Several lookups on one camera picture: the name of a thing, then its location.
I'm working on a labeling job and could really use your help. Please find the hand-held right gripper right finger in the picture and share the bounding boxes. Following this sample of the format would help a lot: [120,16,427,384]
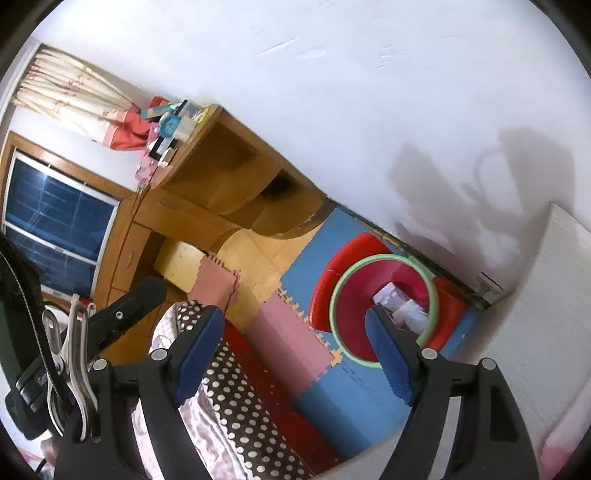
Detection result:
[365,305,541,480]

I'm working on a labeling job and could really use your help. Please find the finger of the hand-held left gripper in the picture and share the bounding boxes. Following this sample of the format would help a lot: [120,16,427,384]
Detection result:
[88,277,167,356]

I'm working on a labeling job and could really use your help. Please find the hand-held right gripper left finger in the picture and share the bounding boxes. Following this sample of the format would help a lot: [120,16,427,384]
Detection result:
[54,305,226,480]

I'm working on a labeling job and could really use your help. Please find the white packet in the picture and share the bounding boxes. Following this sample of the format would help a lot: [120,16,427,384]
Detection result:
[392,300,430,334]

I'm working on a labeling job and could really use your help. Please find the red bucket with green rim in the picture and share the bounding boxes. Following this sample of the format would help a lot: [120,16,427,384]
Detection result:
[329,254,439,370]

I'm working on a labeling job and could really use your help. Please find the brown polka dot blanket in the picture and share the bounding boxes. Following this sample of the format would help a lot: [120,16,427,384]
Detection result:
[178,300,310,480]

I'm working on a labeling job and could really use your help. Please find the small white carton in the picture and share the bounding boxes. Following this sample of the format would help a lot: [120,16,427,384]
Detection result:
[373,282,409,308]

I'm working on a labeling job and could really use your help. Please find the blue foam floor mat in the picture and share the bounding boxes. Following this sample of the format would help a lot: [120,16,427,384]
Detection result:
[281,208,481,457]

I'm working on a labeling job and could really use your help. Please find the loose pink foam mat piece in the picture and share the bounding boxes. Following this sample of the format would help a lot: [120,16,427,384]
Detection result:
[187,254,243,319]

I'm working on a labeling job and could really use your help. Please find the metal spring clip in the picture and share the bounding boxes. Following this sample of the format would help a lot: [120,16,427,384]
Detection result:
[41,295,102,441]

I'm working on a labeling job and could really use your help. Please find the pink printed blanket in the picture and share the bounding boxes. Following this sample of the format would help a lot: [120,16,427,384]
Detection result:
[131,305,259,480]

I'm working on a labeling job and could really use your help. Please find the pink foam floor mat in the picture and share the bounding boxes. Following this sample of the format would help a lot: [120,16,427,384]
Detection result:
[245,291,342,398]

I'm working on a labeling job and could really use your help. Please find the red foam floor mat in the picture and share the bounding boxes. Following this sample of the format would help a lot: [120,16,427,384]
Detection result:
[226,323,338,472]

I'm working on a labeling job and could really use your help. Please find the red plastic stool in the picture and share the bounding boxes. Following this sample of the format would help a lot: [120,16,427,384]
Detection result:
[310,232,467,365]

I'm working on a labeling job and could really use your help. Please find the window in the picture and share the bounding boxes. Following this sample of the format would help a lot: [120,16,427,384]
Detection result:
[2,148,121,296]

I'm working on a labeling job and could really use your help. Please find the red gift bag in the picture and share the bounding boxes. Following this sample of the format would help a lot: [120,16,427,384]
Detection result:
[102,107,155,152]

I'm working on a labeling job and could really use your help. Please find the wooden corner shelf desk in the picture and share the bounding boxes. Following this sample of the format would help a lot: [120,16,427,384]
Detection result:
[95,105,328,324]

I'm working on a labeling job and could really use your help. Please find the blue alarm clock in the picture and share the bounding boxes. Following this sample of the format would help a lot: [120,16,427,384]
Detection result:
[159,113,182,138]

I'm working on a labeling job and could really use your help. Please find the clutter of small boxes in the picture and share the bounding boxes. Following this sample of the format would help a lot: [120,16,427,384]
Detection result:
[136,99,206,183]

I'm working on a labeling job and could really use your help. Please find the cream curtain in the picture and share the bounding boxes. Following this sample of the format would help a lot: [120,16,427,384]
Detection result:
[11,48,139,139]

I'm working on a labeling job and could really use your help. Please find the black cable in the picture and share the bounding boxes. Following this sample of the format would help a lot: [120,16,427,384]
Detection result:
[0,249,65,437]

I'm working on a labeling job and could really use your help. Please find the white wall socket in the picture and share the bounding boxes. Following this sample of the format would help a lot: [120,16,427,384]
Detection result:
[473,272,504,301]

